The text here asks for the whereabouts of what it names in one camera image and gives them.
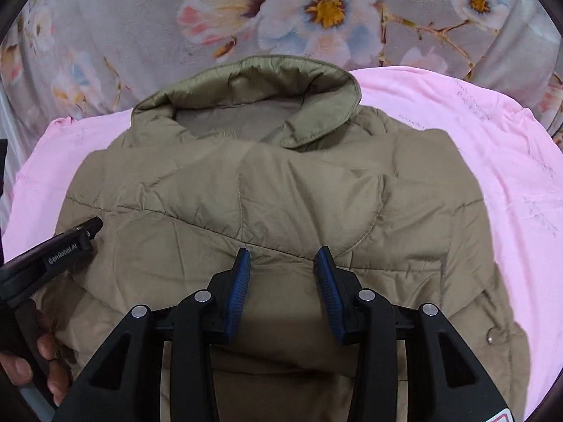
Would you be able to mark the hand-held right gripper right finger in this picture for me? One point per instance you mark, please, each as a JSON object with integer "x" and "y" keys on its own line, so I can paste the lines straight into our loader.
{"x": 330, "y": 290}

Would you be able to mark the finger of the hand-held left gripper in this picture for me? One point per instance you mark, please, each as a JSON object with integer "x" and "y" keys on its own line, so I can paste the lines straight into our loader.
{"x": 66, "y": 250}

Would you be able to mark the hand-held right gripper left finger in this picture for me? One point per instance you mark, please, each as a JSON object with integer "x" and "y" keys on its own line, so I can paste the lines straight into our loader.
{"x": 237, "y": 290}

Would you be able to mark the khaki quilted puffer jacket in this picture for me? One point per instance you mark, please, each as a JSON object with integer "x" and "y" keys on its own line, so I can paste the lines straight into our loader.
{"x": 264, "y": 184}

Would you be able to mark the person's left hand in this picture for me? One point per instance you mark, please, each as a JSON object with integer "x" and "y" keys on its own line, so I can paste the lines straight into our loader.
{"x": 55, "y": 360}

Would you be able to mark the black object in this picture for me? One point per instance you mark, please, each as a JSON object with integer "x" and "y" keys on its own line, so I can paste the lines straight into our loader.
{"x": 3, "y": 167}

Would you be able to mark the white satin cloth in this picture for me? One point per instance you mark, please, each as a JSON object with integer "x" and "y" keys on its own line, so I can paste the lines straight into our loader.
{"x": 3, "y": 110}

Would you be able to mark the pink bed sheet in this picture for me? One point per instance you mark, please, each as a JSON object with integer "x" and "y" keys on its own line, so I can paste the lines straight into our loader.
{"x": 506, "y": 176}

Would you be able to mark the grey floral blanket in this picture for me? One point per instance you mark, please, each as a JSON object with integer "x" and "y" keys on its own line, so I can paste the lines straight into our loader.
{"x": 145, "y": 26}

